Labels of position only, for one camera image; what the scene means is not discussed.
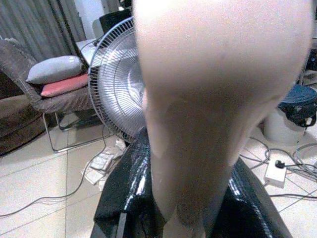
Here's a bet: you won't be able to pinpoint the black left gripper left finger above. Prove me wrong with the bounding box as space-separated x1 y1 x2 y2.
90 127 174 238

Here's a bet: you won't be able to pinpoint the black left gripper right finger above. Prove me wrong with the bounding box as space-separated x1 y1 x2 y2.
210 158 293 238

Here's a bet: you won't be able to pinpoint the broom with beige handle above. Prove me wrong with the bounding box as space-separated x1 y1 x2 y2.
131 0 314 238

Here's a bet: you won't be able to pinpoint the white papers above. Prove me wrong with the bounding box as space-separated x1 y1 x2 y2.
84 138 127 186

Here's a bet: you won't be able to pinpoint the white power strip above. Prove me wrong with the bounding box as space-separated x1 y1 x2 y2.
264 158 288 189

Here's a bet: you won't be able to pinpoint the white round bin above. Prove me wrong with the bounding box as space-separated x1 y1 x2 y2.
263 106 308 145

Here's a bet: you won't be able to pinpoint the white standing fan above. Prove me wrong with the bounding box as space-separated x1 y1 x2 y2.
88 16 149 147

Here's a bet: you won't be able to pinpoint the dark blue bag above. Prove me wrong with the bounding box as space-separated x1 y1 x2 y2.
277 84 317 127

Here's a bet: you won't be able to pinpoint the red pillow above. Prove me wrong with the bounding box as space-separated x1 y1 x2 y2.
41 73 90 97

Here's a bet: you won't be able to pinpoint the brown sofa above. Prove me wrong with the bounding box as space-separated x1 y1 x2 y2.
0 71 49 157

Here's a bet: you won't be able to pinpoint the grey pillow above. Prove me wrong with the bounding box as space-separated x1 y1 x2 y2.
26 56 84 85

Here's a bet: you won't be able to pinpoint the white desk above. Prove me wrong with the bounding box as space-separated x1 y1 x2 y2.
75 38 100 65

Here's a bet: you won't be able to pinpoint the brown lounge chair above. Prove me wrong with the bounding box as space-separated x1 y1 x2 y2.
0 39 112 153

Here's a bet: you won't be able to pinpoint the grey curtain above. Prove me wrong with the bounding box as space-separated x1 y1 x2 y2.
0 0 86 61

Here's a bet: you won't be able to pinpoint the grey floor cable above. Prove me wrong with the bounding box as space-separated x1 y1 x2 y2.
0 119 111 218

